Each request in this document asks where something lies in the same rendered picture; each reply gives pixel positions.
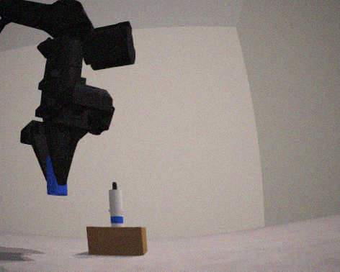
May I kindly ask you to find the grey marker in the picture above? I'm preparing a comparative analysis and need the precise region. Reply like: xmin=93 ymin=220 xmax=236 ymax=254
xmin=109 ymin=182 xmax=124 ymax=227

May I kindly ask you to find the blue cylinder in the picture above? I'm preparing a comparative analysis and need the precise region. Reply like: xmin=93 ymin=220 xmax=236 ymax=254
xmin=46 ymin=156 xmax=68 ymax=196

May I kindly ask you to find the brown rectangular block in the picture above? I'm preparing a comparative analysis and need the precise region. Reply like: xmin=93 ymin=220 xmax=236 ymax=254
xmin=86 ymin=226 xmax=148 ymax=256

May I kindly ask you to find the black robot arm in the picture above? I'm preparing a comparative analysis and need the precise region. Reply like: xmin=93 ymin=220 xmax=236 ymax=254
xmin=0 ymin=0 xmax=135 ymax=135

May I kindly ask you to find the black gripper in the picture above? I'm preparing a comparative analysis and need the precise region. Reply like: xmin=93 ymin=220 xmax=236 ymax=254
xmin=20 ymin=65 xmax=113 ymax=186

